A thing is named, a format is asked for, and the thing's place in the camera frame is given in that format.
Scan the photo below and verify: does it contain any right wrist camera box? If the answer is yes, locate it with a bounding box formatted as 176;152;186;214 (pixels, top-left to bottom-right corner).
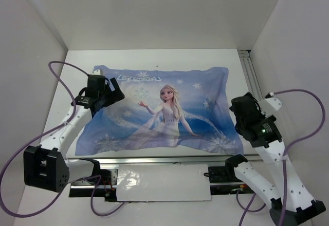
264;92;282;111

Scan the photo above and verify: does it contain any purple cable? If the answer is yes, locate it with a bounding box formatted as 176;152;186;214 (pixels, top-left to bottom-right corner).
236;89;325;226
0;61;90;216

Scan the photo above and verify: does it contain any pink blue printed pillowcase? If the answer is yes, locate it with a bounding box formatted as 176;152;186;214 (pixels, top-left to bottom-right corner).
75;65;244;156

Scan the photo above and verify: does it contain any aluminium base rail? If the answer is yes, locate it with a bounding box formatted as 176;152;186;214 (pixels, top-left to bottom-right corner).
69;155;259;197

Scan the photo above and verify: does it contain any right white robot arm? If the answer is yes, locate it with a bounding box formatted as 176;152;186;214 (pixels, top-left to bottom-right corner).
224;92;326;225

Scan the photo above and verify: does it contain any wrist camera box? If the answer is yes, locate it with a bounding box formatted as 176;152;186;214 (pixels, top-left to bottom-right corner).
92;69;103;76
264;92;282;111

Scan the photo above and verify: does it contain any white cover sheet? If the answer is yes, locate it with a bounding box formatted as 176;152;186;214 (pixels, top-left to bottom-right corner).
116;164;211;202

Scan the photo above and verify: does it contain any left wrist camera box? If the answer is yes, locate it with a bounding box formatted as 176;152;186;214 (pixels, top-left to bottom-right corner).
92;69;103;76

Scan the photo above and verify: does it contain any aluminium side rail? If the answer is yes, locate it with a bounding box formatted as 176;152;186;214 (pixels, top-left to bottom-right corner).
237;50;263;101

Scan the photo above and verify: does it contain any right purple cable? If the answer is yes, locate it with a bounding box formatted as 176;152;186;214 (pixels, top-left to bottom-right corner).
236;89;325;226

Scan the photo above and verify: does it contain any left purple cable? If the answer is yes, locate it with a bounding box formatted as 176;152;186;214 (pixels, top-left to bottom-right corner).
0;61;90;216

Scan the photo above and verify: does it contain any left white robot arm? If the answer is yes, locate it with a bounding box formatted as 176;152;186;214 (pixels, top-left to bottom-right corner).
23;74;125;193

